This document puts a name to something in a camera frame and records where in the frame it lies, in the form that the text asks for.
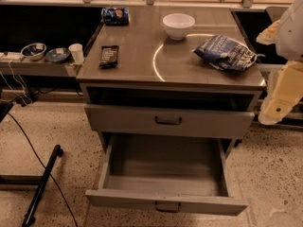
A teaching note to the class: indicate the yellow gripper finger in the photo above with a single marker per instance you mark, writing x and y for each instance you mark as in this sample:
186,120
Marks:
284,91
268,35

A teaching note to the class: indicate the blue chip bag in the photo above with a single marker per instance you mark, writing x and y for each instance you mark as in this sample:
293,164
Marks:
226,54

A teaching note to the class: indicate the grey drawer cabinet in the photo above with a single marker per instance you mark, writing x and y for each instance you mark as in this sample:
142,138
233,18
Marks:
154,71

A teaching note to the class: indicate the grey bottom drawer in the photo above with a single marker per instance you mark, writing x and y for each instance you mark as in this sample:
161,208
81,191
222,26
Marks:
166,174

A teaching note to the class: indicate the grey drawer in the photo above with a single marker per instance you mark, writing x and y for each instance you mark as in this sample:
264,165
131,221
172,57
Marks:
166,174
174,122

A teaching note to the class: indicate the grey middle drawer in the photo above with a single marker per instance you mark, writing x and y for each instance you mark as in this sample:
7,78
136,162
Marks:
174,122

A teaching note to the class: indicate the blue soda can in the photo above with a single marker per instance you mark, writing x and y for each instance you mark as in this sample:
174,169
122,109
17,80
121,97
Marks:
115,16

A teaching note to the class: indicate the black snack bar wrapper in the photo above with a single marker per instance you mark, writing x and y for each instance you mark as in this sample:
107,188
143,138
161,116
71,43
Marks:
109,56

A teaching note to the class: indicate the white paper cup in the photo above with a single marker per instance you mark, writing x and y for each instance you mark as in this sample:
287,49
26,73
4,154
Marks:
77,53

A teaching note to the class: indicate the blue shallow bowl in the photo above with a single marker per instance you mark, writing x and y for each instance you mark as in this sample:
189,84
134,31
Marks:
58,54

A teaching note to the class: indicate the white and blue bowl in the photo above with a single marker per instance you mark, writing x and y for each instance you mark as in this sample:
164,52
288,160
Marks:
34,51

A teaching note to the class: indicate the white power strip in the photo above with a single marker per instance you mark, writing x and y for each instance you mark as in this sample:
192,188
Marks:
10,56

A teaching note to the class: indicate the black stand leg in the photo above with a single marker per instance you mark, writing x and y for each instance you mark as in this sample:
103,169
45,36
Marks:
30,215

